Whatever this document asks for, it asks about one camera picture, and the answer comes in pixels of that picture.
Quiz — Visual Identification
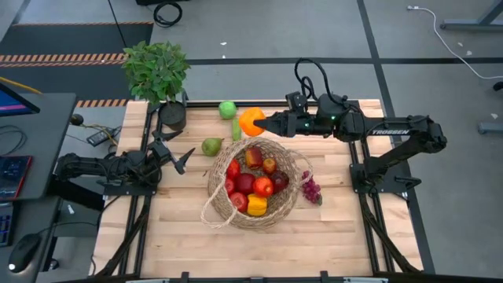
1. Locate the red yellow mango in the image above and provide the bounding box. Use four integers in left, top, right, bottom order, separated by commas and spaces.
245, 147, 264, 170

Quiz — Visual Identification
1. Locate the green bell pepper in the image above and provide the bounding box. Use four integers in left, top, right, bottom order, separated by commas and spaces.
218, 100, 238, 120

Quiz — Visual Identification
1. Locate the yellow bell pepper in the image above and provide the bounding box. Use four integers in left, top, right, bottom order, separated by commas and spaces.
246, 193, 269, 217

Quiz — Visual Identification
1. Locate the computer monitor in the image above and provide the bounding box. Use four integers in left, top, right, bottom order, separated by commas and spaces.
0, 81, 41, 118

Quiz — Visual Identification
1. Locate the woven wicker basket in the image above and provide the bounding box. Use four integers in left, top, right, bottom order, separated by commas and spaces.
200, 136, 315, 231

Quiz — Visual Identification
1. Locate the dark red apple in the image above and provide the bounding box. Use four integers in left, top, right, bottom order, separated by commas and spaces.
269, 171, 291, 193

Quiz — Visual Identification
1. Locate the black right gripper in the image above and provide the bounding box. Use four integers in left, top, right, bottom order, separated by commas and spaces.
253, 110, 318, 138

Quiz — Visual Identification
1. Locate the black power adapter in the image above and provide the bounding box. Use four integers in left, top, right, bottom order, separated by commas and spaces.
86, 127, 116, 148

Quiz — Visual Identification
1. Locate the red bell pepper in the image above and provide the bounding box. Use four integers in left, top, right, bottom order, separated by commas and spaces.
226, 159, 241, 181

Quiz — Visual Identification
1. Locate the short grey table foot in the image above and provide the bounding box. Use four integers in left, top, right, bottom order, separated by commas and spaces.
477, 121, 503, 135

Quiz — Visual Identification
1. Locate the red tomato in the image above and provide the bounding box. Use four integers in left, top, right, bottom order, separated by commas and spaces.
252, 175, 275, 199

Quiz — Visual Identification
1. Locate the dark tablet red edge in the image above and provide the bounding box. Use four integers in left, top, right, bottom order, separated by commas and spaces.
0, 155, 33, 200

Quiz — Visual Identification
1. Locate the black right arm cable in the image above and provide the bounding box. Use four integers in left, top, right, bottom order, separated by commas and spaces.
293, 57, 349, 107

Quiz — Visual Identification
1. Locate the orange fruit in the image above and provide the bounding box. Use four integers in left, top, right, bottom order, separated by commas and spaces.
238, 106, 268, 138

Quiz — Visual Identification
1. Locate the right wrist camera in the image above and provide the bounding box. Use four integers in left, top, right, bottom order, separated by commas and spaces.
285, 91, 310, 114

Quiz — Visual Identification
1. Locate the coiled black cable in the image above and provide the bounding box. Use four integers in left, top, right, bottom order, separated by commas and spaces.
152, 1, 184, 28

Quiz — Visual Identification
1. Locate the dark grey desk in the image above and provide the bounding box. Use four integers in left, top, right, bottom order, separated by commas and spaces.
0, 196, 62, 283

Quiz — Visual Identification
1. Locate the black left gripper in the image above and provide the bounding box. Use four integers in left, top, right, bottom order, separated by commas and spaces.
151, 130, 196, 175

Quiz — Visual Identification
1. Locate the orange red peach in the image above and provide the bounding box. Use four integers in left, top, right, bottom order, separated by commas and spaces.
262, 157, 278, 175

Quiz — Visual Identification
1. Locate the purple grape bunch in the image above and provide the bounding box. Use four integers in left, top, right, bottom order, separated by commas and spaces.
300, 169, 324, 207

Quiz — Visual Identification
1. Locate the black keyboard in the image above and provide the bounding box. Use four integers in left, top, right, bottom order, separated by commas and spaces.
0, 214, 16, 248

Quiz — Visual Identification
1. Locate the black computer mouse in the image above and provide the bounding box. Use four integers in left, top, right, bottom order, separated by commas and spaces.
7, 233, 43, 274

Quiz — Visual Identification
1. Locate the white cable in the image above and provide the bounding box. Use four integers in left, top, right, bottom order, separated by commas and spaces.
406, 5, 503, 80

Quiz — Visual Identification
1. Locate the black desk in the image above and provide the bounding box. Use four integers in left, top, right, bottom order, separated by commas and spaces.
0, 92, 79, 202

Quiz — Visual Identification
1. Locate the green pear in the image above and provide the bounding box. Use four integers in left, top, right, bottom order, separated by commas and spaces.
200, 136, 225, 157

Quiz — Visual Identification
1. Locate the black aluminium table frame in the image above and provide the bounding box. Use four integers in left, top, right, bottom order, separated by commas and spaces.
92, 98, 428, 283

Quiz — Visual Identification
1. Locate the green potted plant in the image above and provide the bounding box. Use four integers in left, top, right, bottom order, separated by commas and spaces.
121, 40, 193, 132

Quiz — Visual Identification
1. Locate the black hazard striped floor mat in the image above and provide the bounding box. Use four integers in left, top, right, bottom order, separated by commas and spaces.
0, 21, 155, 109

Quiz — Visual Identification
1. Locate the green cucumber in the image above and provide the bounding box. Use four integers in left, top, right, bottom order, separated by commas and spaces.
231, 116, 242, 142

